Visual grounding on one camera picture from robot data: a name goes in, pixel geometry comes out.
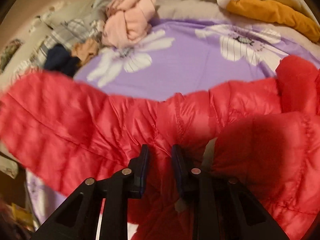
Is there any red puffer down jacket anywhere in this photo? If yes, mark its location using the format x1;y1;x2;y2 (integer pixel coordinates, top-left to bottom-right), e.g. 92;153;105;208
1;55;319;239

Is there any purple floral duvet cover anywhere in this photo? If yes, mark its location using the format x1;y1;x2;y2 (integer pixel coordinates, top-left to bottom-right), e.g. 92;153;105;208
24;18;320;240

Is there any navy blue garment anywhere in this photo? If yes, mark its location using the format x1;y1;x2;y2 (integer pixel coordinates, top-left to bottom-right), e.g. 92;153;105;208
43;43;80;77

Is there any tan small garment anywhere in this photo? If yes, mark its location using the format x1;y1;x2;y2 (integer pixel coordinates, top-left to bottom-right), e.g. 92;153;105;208
71;38;100;68

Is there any grey plaid shirt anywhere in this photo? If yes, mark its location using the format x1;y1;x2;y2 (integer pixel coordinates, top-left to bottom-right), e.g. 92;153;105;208
15;0;116;71

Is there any grey beige quilt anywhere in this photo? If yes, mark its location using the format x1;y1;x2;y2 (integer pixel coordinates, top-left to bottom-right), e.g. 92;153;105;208
156;0;319;56

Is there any mustard orange cushion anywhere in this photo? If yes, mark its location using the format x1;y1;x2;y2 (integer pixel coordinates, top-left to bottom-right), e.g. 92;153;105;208
226;0;319;43

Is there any cream pillow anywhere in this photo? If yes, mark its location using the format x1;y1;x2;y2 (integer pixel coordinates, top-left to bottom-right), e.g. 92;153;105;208
1;4;106;91

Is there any pink folded garment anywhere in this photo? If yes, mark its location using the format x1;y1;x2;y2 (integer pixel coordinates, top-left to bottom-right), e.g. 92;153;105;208
101;0;156;49

